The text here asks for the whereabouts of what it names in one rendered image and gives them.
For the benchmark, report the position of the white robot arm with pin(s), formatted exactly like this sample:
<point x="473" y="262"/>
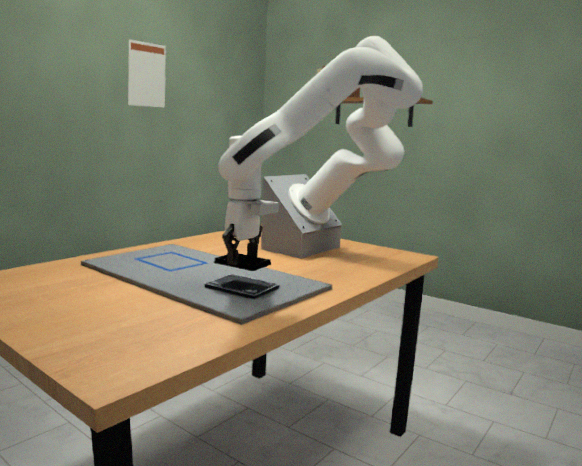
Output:
<point x="387" y="87"/>

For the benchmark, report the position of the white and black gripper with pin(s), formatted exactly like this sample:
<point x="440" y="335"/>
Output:
<point x="246" y="226"/>

